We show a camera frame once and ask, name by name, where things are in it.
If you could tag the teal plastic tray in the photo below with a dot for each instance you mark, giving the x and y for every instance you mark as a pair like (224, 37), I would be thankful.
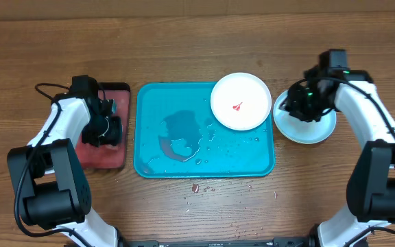
(178, 136)

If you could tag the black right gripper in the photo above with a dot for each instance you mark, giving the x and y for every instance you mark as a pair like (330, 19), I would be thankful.
(295, 105)

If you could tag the black tray with red water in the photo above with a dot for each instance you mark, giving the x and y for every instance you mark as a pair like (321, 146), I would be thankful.
(109, 156)

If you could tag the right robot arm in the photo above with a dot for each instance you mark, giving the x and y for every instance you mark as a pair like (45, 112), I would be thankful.
(370, 194)

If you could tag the light blue plate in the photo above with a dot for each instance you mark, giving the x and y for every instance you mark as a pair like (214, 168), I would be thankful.
(301, 131)

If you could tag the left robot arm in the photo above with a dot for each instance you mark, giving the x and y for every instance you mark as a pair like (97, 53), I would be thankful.
(52, 194)

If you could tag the white plate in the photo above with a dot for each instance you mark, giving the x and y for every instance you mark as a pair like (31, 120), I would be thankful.
(241, 101)

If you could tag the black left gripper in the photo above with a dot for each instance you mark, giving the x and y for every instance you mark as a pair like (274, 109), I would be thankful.
(116, 133)

